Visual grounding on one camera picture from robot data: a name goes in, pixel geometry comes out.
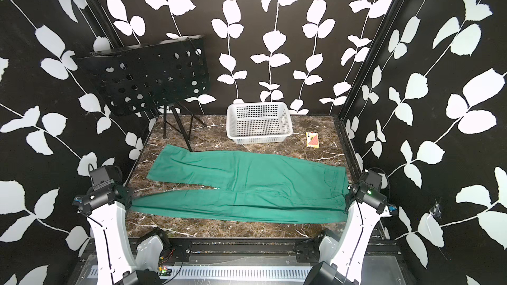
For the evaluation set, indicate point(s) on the green long pants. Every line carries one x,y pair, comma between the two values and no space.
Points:
246,187

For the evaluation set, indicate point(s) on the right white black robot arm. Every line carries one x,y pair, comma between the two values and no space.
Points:
341,259

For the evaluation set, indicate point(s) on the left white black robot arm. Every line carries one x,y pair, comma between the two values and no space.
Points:
105,209

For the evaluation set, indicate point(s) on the white plastic mesh basket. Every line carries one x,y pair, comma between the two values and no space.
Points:
260,122

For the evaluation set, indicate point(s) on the small orange card box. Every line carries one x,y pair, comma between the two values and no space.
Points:
312,140

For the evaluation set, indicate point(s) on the black perforated music stand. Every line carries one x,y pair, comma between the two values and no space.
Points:
145,77

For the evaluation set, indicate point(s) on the small green circuit board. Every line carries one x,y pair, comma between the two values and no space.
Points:
165,271

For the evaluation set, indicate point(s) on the black front mounting rail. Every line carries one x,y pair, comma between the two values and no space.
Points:
305,250

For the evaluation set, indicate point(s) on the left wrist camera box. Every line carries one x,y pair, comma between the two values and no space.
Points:
105,175

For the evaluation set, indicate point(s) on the white slotted cable duct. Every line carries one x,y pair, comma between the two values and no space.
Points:
242,273

